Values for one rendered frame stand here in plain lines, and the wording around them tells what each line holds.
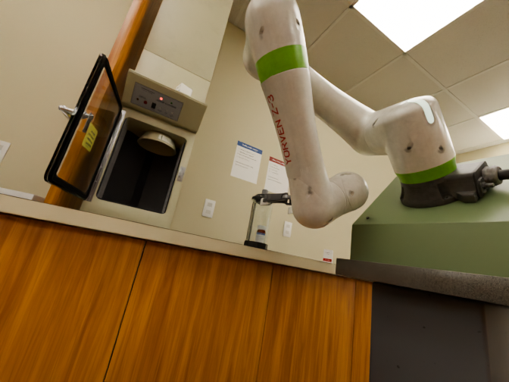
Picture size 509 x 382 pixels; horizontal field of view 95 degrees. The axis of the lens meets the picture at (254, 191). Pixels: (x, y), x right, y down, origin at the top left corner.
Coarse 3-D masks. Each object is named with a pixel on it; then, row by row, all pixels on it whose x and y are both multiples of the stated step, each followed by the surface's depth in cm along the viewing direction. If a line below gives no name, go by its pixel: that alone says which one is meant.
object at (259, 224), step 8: (256, 200) 102; (256, 208) 101; (264, 208) 100; (272, 208) 104; (256, 216) 100; (264, 216) 100; (256, 224) 98; (264, 224) 99; (248, 232) 99; (256, 232) 97; (264, 232) 98; (256, 240) 96; (264, 240) 98
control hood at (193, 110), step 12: (132, 72) 90; (132, 84) 92; (144, 84) 93; (156, 84) 94; (180, 96) 98; (144, 108) 98; (192, 108) 102; (204, 108) 103; (168, 120) 102; (180, 120) 103; (192, 120) 104; (192, 132) 109
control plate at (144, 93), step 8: (136, 88) 93; (144, 88) 94; (136, 96) 95; (144, 96) 95; (152, 96) 96; (160, 96) 96; (168, 96) 97; (136, 104) 96; (144, 104) 97; (160, 104) 98; (168, 104) 99; (176, 104) 99; (160, 112) 100; (168, 112) 101; (176, 112) 101; (176, 120) 103
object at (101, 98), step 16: (96, 64) 66; (80, 96) 63; (96, 96) 70; (112, 96) 82; (96, 112) 73; (112, 112) 86; (80, 128) 66; (96, 128) 76; (80, 144) 68; (96, 144) 80; (64, 160) 62; (80, 160) 71; (96, 160) 83; (64, 176) 64; (80, 176) 74
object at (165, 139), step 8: (144, 136) 103; (152, 136) 103; (160, 136) 104; (168, 136) 108; (144, 144) 112; (152, 144) 116; (160, 144) 117; (168, 144) 105; (160, 152) 118; (168, 152) 117
